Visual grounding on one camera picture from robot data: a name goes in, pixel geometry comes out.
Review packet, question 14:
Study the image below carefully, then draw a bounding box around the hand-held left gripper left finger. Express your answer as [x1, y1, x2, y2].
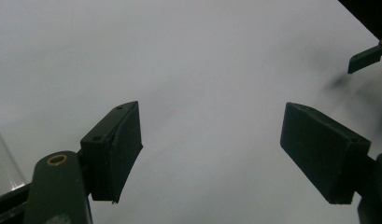
[80, 101, 144, 204]

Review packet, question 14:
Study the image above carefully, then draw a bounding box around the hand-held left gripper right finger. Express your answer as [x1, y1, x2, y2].
[279, 102, 372, 205]

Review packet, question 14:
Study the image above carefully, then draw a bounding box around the clear plastic tray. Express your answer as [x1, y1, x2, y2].
[0, 119, 28, 199]

